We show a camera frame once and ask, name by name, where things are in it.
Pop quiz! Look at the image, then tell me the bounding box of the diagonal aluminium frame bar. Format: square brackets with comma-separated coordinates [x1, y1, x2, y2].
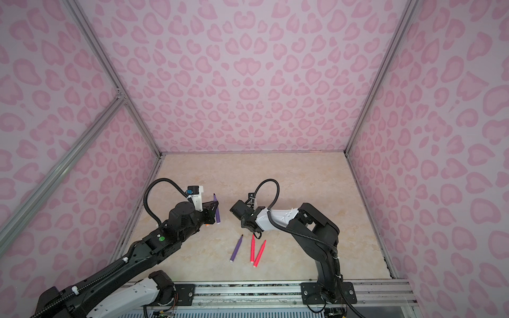
[1, 94, 125, 255]

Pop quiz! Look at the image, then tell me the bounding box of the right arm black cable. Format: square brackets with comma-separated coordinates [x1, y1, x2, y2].
[248, 178, 365, 318]

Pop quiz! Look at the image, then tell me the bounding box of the purple pen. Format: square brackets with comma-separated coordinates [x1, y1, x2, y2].
[229, 235, 243, 262]
[213, 193, 221, 224]

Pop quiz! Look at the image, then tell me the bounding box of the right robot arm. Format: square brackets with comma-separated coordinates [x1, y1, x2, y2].
[230, 200, 357, 305]

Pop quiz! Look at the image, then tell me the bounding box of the pink pen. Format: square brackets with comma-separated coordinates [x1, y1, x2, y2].
[253, 241, 266, 268]
[250, 235, 256, 264]

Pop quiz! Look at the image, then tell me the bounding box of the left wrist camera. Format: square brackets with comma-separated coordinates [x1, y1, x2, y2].
[186, 185, 204, 212]

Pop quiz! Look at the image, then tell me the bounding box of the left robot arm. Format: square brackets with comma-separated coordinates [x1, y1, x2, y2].
[33, 201, 219, 317]

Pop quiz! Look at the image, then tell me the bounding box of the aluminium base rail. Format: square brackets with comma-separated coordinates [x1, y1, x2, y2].
[85, 280, 422, 318]

